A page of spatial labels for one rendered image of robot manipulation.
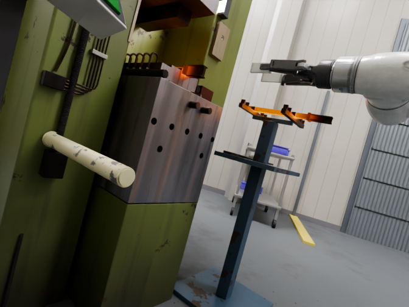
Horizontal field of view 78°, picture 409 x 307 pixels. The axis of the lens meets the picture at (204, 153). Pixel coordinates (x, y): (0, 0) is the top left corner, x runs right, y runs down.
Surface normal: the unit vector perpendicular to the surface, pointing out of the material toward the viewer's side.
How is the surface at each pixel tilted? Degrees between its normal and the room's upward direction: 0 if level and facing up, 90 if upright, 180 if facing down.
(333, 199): 90
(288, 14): 90
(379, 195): 90
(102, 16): 150
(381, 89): 140
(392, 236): 90
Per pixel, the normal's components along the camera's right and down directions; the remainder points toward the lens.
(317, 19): -0.22, -0.03
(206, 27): -0.61, -0.15
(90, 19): 0.24, 0.97
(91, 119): 0.75, 0.22
